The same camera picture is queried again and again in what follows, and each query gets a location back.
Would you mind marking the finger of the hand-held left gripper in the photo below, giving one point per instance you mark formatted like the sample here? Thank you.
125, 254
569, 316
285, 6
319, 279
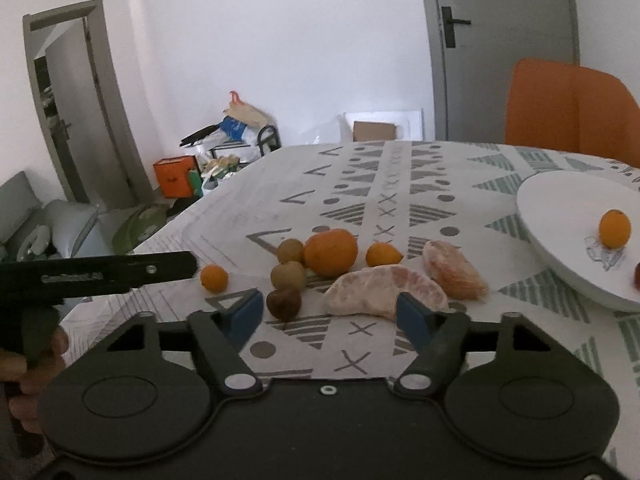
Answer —
160, 267

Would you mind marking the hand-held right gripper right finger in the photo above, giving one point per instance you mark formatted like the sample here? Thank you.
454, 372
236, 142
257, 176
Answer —
412, 316

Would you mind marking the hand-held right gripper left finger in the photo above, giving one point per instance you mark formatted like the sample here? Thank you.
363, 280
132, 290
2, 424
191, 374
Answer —
247, 311

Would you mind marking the small orange kumquat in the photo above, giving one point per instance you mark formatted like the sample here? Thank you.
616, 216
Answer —
214, 278
382, 255
615, 228

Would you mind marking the orange-pink peeled pomelo segment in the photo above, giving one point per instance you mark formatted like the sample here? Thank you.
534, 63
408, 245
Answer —
452, 270

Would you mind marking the large orange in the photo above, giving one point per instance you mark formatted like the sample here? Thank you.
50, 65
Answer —
330, 252

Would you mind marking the white plate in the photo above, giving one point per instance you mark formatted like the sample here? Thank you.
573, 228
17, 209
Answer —
565, 210

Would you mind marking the person's left hand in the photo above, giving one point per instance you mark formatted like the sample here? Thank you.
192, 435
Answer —
30, 385

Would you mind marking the green fabric item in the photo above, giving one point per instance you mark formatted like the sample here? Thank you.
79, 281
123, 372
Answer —
140, 227

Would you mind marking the light grey cushion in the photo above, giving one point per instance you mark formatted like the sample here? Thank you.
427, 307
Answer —
72, 227

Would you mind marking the grey sofa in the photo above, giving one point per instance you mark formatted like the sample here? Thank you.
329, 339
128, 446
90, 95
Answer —
17, 210

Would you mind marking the orange box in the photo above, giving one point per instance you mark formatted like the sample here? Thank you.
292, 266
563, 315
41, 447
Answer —
175, 177

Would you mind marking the white shopping bag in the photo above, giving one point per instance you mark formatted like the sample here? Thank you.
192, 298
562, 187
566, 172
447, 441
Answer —
220, 170

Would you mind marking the black flat item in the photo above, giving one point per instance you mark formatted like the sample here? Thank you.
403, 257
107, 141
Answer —
200, 135

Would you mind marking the patterned white tablecloth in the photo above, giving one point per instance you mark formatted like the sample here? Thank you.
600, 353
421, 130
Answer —
350, 185

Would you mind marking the blue and white bag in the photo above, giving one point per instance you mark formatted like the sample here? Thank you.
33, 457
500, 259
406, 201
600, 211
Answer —
237, 129

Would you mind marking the black metal rack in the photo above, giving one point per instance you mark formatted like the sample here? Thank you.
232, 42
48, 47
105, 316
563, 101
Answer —
267, 137

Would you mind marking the brown cardboard piece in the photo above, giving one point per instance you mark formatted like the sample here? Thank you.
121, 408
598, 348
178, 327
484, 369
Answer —
375, 131

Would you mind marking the small dark red plum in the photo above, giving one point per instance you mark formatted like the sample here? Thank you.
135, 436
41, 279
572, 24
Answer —
637, 275

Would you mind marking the orange chair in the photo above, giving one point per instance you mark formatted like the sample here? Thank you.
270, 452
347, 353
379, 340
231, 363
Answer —
565, 105

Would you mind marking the grey door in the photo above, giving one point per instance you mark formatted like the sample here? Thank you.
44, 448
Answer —
505, 50

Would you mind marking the grey door frame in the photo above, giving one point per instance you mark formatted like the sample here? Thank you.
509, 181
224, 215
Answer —
100, 110

